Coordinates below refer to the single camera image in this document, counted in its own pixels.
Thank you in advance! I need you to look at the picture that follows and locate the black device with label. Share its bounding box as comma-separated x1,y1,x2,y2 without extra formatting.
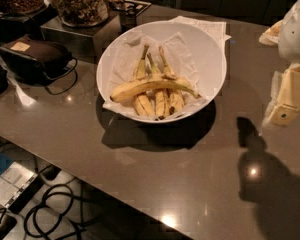
0,35,73,85

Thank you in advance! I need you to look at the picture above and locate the black cable on table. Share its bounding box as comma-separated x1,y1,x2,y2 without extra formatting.
41,57,79,96

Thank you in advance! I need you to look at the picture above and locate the white bowl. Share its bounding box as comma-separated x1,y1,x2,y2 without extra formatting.
95,20,228,124

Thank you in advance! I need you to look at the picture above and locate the black floor cable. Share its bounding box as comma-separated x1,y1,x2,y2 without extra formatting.
23,170,101,240

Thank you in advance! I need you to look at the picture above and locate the white floor box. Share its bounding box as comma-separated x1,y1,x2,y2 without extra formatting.
0,162,37,208

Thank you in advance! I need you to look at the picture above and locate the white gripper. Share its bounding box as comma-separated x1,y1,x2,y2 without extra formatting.
259,0,300,127

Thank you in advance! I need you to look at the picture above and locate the metal stand block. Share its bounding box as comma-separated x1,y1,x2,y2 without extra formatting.
41,12,121,63

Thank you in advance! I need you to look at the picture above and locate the glass jar of granola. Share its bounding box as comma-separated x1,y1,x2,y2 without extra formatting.
52,0,109,27

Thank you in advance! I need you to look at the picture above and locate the middle yellow banana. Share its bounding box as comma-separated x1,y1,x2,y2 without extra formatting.
147,53,169,120

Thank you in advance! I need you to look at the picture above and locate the crosswise yellow banana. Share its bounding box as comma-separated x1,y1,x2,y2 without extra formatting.
110,73,201,102

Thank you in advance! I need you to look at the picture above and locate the left yellow banana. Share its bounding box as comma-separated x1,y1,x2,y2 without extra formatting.
133,44,155,116

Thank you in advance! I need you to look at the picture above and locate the small tray in background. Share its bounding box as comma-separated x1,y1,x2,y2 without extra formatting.
112,0,151,18

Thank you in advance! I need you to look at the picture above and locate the right yellow banana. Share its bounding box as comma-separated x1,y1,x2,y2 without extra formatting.
159,46,185,114

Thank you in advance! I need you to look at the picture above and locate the white paper liner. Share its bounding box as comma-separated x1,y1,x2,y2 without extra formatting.
102,15,232,122

